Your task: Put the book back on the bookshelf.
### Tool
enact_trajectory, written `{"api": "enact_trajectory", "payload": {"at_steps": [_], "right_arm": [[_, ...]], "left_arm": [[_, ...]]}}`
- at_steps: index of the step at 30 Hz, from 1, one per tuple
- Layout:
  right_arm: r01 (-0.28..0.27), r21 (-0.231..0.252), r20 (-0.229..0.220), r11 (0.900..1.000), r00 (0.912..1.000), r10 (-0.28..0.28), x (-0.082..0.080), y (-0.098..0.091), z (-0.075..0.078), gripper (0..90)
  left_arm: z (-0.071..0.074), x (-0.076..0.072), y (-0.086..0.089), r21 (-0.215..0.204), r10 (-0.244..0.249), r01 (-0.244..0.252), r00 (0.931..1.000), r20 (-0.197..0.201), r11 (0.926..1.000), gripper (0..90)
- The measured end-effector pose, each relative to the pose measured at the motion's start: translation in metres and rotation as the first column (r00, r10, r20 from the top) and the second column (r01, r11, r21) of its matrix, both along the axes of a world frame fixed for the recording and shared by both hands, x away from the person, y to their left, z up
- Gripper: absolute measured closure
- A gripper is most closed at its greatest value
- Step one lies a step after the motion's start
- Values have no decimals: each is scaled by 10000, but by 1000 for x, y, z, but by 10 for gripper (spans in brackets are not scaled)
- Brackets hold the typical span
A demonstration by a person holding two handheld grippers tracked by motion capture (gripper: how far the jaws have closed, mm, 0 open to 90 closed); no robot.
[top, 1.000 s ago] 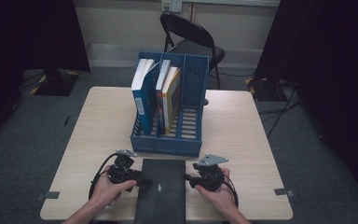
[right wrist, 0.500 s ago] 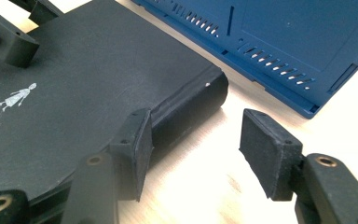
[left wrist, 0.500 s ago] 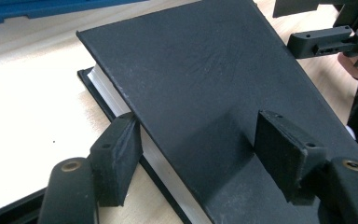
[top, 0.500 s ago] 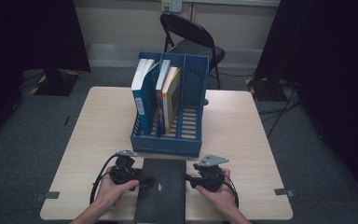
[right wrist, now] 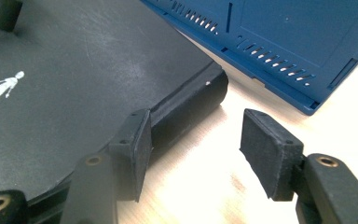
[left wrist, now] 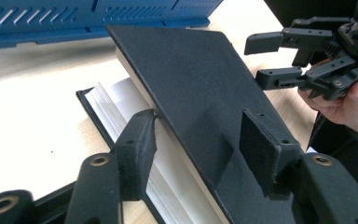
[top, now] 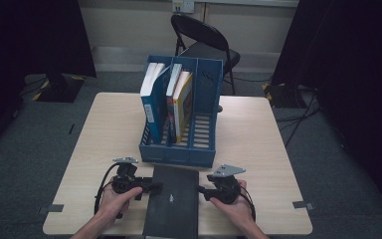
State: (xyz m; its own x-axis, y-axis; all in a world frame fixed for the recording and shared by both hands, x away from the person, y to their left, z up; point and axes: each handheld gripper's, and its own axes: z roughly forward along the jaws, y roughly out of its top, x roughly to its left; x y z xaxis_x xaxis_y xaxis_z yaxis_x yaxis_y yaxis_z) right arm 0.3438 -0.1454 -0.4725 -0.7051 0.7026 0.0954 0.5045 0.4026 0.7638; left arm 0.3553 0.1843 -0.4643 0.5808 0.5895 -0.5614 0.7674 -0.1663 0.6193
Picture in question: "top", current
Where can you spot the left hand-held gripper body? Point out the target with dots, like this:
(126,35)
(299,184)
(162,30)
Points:
(126,181)

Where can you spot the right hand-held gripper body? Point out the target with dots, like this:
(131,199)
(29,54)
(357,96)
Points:
(225,189)

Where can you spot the black book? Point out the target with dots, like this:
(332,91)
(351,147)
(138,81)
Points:
(172,205)

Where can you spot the blue book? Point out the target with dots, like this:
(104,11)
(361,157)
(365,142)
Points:
(154,106)

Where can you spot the yellow book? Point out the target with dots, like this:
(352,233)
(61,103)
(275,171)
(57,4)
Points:
(184,106)

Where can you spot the blue plastic file rack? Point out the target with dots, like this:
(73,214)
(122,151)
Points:
(205,99)

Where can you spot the red illustrated book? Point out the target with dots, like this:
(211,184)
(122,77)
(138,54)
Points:
(171,86)

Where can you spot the person's right hand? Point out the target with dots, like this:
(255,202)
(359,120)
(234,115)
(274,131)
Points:
(240,210)

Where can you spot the person's left hand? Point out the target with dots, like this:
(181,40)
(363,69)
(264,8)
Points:
(114,207)

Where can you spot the small black floor strip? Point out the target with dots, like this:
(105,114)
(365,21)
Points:
(71,128)

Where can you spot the grey tape piece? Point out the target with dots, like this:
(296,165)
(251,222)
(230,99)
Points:
(54,208)
(301,204)

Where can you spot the black stand base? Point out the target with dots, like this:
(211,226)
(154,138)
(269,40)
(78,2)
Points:
(283,96)
(59,89)

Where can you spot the black folding chair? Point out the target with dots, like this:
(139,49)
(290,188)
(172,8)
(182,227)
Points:
(205,35)

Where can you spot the black curtain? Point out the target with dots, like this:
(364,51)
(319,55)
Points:
(30,36)
(354,66)

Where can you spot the white wall socket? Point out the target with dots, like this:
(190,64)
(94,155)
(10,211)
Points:
(183,6)

